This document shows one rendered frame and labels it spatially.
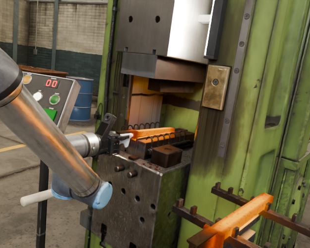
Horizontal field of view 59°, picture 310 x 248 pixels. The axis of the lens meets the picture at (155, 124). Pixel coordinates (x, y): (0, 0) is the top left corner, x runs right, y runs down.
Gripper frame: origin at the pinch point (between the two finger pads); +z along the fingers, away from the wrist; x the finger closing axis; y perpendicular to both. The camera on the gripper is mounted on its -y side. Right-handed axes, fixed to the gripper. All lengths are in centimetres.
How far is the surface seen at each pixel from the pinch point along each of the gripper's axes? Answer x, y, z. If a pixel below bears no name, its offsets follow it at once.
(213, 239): 59, 6, -34
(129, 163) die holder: 4.9, 12.0, -3.2
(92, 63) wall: -628, -12, 478
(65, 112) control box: -39.5, -1.5, -6.0
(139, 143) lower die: 4.2, 4.0, 2.9
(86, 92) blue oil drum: -385, 42, 276
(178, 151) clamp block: 19.3, 4.6, 11.5
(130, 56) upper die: -7.6, -32.7, 3.2
